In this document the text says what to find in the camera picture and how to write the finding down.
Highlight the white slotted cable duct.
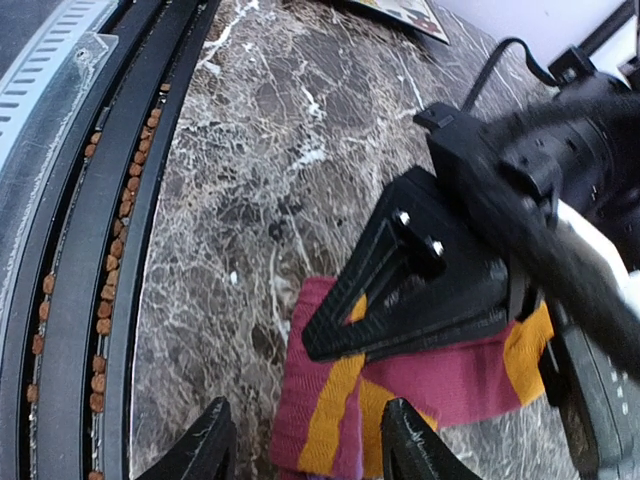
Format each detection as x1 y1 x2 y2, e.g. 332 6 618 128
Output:
0 0 121 166

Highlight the floral patterned tile coaster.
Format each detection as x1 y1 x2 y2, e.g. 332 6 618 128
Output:
349 0 450 45

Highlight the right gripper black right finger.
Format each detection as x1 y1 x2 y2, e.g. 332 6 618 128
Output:
381 398 480 480

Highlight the black front frame rail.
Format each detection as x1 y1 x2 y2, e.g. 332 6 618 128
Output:
1 1 218 479

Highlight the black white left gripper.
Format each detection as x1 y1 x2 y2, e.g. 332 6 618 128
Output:
302 102 639 479

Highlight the maroon purple orange striped sock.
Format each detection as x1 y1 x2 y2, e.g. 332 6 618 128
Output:
270 277 554 479

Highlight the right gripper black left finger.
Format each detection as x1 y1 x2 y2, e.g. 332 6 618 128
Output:
139 396 237 480

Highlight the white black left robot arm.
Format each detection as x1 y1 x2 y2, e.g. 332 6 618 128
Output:
302 73 639 479

